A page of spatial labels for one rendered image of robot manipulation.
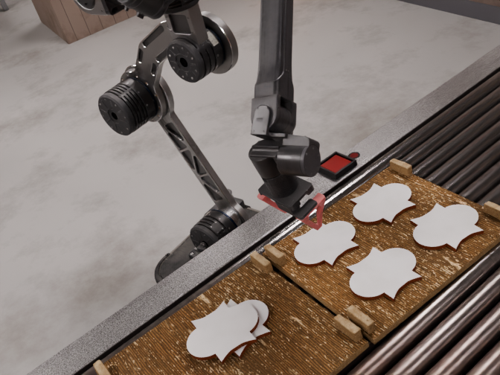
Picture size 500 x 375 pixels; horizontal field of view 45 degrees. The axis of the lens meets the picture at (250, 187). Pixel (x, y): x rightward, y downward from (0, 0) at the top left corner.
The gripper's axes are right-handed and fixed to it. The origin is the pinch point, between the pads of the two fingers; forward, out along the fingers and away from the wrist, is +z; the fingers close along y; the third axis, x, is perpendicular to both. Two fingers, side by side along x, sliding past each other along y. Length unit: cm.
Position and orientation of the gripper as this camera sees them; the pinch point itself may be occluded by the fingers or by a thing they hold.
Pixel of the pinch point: (301, 216)
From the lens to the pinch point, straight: 123.1
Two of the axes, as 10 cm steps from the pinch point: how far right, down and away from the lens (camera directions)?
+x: -6.8, 6.8, -2.6
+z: 4.2, 6.6, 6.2
